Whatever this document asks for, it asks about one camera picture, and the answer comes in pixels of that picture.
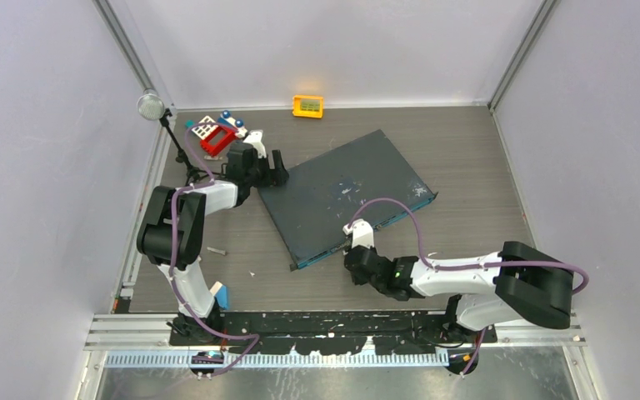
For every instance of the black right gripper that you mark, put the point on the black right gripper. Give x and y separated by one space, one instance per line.
357 279

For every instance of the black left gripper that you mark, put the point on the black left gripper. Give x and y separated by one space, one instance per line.
273 177

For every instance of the dark grey network switch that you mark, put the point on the dark grey network switch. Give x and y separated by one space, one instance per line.
368 174

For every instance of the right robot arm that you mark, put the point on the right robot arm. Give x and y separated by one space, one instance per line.
518 282

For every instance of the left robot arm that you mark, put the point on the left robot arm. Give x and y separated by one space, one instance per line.
171 233

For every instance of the blue white toy brick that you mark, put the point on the blue white toy brick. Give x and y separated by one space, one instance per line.
227 118

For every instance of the white window toy brick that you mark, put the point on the white window toy brick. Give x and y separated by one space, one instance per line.
205 127

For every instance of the silver SFP module front left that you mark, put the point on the silver SFP module front left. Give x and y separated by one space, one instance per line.
217 251

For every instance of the blue white wedge block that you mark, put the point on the blue white wedge block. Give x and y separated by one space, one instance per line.
220 292

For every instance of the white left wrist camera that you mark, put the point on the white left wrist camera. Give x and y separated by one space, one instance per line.
255 138

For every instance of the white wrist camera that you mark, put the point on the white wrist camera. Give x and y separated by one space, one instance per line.
255 138
360 233

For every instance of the red toy brick frame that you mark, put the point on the red toy brick frame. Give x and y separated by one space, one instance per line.
218 139

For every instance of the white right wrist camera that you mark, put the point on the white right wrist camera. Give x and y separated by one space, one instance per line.
360 233

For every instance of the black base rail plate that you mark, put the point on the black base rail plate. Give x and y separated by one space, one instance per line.
328 333

